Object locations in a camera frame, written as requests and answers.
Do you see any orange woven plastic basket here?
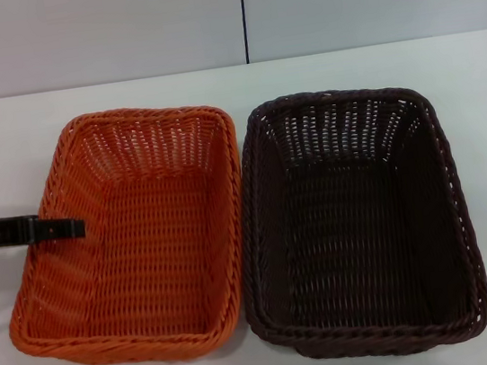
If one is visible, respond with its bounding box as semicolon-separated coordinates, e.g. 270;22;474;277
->
0;93;268;365

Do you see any dark brown woven plastic basket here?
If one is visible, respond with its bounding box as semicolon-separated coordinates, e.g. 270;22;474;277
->
215;68;487;365

